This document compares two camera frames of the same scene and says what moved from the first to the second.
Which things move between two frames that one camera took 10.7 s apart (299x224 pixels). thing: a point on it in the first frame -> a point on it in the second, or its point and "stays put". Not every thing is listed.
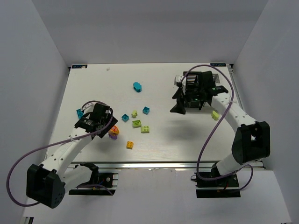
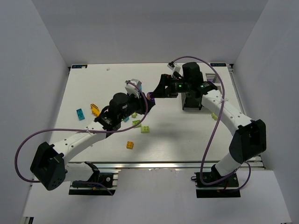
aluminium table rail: (160, 165) stays put
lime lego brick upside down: (136, 123) stays put
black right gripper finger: (179, 94) -> (165, 79)
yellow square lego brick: (130, 144) stays put
